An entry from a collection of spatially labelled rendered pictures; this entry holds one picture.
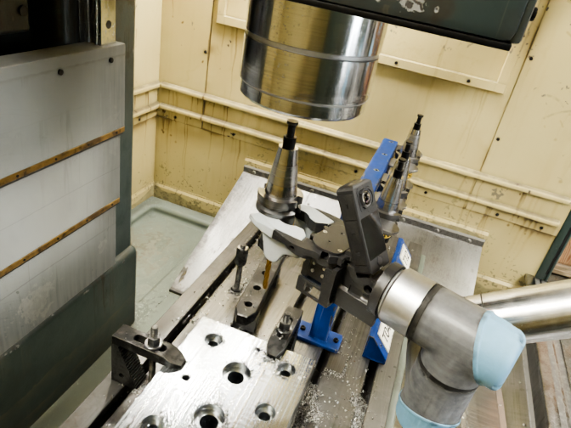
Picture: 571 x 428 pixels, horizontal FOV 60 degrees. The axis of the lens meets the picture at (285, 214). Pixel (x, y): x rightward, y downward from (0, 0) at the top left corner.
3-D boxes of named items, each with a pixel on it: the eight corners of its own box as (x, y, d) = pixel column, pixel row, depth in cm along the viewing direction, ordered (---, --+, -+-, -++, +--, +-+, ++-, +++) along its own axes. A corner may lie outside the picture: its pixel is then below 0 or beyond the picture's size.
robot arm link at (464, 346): (486, 413, 53) (519, 357, 48) (397, 354, 58) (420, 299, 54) (506, 374, 58) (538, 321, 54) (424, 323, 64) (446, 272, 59)
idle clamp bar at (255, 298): (281, 274, 125) (286, 253, 121) (249, 342, 102) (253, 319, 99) (263, 269, 125) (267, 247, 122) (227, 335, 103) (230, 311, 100)
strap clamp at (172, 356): (184, 394, 88) (190, 333, 81) (175, 408, 86) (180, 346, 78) (122, 367, 91) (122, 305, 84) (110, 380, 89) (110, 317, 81)
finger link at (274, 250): (235, 252, 68) (295, 278, 65) (240, 216, 65) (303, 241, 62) (246, 242, 70) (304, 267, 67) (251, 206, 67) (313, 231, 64)
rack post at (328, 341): (342, 338, 108) (378, 225, 94) (336, 354, 104) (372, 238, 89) (300, 322, 110) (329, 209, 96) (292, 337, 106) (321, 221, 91)
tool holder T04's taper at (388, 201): (379, 199, 97) (388, 168, 94) (400, 206, 96) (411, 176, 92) (372, 207, 93) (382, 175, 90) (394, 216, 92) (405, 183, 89)
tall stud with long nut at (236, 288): (244, 288, 117) (251, 244, 111) (239, 295, 115) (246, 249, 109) (233, 284, 118) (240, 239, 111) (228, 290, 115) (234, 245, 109)
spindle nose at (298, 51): (274, 73, 70) (289, -19, 64) (381, 104, 65) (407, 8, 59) (211, 92, 57) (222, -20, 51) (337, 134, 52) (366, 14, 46)
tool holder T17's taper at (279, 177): (274, 181, 69) (281, 137, 66) (302, 192, 68) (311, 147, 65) (258, 192, 66) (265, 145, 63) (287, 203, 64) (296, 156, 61)
